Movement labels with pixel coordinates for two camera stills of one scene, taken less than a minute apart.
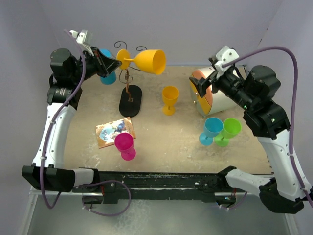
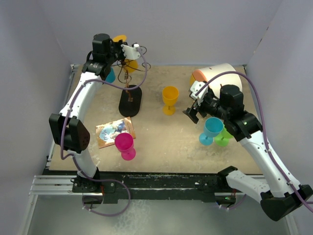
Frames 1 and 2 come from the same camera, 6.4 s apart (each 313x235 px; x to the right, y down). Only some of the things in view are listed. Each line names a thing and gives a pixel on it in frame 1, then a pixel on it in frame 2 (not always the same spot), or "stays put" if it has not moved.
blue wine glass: [213, 127] stays put
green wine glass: [232, 127] stays put
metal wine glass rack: [130, 96] stays put
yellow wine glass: [151, 61] → [130, 65]
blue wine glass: [111, 78] stays put
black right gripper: [200, 83] → [192, 112]
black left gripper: [104, 65] → [118, 44]
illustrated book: [107, 133] stays put
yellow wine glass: [170, 94] stays put
